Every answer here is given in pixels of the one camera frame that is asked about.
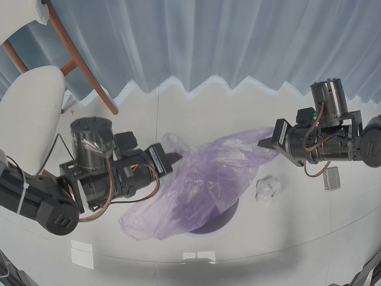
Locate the white trash bin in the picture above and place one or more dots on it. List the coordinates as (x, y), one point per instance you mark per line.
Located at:
(226, 219)

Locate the white cushioned wooden chair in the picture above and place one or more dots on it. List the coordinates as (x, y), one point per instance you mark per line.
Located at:
(26, 112)

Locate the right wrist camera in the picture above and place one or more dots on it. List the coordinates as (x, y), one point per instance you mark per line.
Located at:
(304, 116)

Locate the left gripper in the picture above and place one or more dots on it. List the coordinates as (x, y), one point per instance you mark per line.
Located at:
(137, 174)

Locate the purple plastic bag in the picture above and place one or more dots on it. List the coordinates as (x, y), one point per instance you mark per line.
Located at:
(208, 186)

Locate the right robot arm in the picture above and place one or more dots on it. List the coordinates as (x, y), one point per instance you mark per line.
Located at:
(369, 147)

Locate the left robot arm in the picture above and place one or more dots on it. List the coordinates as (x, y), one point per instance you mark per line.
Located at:
(44, 201)

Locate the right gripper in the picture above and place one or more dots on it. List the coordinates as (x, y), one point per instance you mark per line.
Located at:
(300, 144)

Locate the pale blue curtain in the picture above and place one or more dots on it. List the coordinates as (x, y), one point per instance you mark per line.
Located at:
(208, 25)

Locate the clear plastic wrapper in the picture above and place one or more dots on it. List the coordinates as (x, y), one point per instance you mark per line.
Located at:
(268, 189)

